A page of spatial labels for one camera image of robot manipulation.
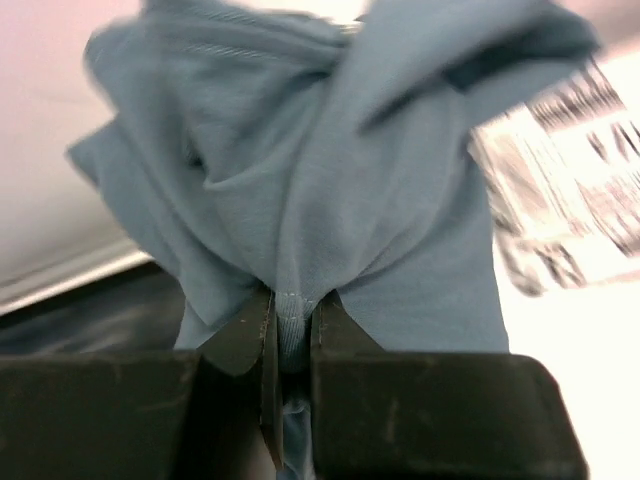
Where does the grey-blue shirt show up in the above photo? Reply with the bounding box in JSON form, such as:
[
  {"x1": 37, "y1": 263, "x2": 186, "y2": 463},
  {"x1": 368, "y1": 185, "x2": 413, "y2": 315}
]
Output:
[{"x1": 64, "y1": 0, "x2": 601, "y2": 480}]

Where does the blue open suitcase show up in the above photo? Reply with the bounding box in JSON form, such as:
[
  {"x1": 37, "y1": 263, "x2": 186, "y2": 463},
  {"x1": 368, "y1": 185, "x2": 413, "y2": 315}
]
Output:
[{"x1": 1, "y1": 262, "x2": 184, "y2": 355}]

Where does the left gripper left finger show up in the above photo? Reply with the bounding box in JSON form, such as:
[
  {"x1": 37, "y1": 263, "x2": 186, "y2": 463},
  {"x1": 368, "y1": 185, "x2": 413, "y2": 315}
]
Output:
[{"x1": 198, "y1": 287, "x2": 284, "y2": 470}]

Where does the newspaper print fabric bag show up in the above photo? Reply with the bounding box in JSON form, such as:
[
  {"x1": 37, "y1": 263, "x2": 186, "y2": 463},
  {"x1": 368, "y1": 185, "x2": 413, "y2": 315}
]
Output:
[{"x1": 471, "y1": 53, "x2": 639, "y2": 296}]

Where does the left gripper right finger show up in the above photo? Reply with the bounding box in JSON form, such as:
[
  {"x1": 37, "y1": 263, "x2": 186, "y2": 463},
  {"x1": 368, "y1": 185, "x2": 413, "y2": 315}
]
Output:
[{"x1": 310, "y1": 292, "x2": 383, "y2": 359}]

